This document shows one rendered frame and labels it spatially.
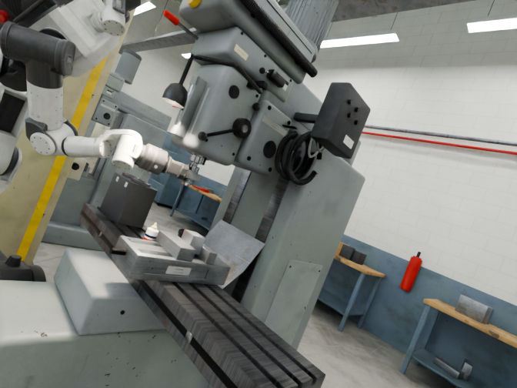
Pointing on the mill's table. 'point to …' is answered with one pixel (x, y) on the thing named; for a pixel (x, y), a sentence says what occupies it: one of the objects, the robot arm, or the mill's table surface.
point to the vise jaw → (175, 245)
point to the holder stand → (128, 199)
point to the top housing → (251, 28)
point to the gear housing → (248, 48)
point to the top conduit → (279, 35)
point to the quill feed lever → (241, 130)
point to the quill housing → (218, 114)
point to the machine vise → (168, 263)
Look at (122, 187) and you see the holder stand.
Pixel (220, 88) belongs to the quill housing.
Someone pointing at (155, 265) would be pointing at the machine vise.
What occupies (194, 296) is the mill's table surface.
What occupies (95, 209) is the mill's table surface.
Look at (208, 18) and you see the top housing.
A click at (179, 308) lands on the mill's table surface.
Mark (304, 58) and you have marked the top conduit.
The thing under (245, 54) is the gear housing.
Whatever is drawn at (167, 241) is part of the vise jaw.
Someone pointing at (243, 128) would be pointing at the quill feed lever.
